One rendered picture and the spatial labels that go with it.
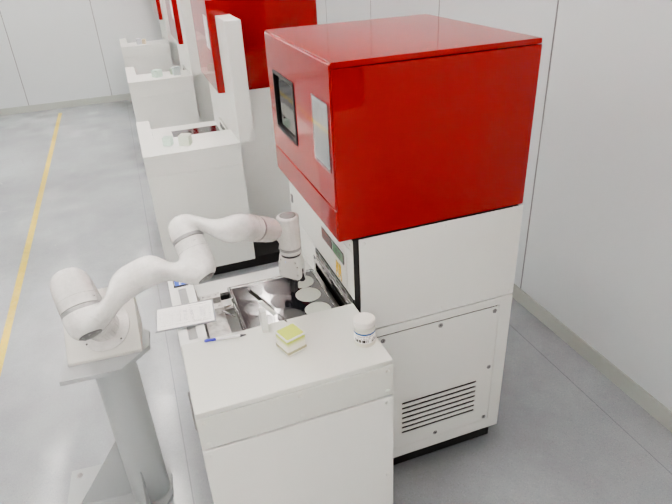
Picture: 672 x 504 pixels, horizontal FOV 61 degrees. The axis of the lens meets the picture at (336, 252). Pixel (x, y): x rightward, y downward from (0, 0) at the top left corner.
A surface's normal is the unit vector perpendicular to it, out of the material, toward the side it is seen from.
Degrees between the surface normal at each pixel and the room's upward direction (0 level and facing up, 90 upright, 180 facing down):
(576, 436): 0
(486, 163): 90
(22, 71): 90
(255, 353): 0
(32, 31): 90
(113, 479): 90
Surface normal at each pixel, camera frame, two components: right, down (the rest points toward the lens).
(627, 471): -0.04, -0.87
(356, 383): 0.34, 0.44
